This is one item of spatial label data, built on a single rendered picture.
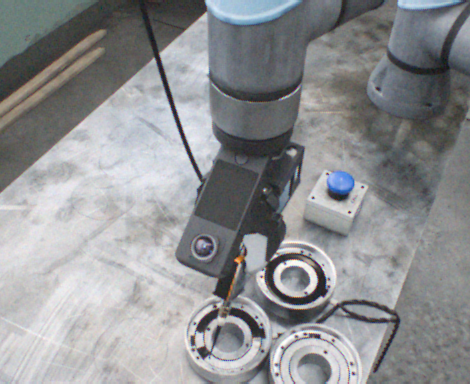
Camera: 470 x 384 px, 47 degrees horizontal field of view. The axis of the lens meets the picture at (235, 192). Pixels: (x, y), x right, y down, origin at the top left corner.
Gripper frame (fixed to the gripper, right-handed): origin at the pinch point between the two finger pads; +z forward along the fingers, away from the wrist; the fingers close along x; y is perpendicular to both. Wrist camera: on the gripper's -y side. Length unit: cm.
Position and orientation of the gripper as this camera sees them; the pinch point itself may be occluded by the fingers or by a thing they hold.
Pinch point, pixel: (236, 266)
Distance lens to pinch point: 59.8
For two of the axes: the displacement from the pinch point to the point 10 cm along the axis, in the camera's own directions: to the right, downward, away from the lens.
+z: -0.2, 6.7, 7.4
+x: -8.9, -3.6, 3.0
